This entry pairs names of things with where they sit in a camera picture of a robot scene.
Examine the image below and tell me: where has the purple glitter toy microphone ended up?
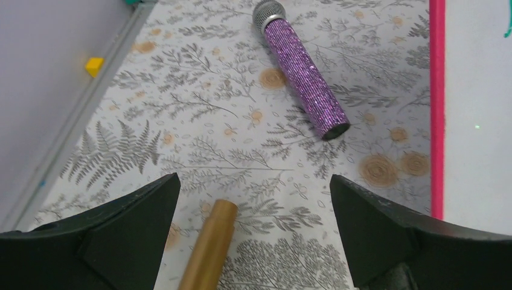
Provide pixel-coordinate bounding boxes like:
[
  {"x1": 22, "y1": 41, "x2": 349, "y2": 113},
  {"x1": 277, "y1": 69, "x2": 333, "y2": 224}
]
[{"x1": 252, "y1": 1, "x2": 350, "y2": 141}]

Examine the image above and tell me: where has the teal corner clamp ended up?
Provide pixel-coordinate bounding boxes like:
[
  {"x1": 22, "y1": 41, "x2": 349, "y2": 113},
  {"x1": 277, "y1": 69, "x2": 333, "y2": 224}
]
[{"x1": 124, "y1": 0, "x2": 144, "y2": 5}]

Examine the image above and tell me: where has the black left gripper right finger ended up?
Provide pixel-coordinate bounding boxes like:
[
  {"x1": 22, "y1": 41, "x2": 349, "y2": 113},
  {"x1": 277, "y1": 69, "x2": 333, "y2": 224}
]
[{"x1": 330, "y1": 175, "x2": 511, "y2": 289}]

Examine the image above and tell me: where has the floral patterned mat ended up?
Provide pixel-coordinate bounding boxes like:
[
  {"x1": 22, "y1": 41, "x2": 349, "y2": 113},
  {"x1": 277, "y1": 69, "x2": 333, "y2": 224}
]
[{"x1": 30, "y1": 1, "x2": 430, "y2": 289}]

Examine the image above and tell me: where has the pink framed whiteboard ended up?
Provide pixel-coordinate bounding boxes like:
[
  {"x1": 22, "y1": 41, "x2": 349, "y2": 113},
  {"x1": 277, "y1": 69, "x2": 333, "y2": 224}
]
[{"x1": 429, "y1": 0, "x2": 511, "y2": 235}]

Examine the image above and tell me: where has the wooden pestle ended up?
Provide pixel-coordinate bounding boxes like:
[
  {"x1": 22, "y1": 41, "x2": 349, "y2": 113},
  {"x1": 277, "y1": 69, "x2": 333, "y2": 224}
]
[{"x1": 178, "y1": 199, "x2": 238, "y2": 290}]

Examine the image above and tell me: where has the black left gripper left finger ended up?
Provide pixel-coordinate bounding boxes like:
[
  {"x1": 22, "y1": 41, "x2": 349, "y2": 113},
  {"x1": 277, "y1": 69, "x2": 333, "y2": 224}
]
[{"x1": 1, "y1": 173, "x2": 181, "y2": 290}]

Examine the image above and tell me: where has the yellow small cube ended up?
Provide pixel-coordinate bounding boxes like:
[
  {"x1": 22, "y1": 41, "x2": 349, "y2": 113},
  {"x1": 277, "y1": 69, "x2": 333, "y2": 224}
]
[{"x1": 85, "y1": 57, "x2": 104, "y2": 78}]

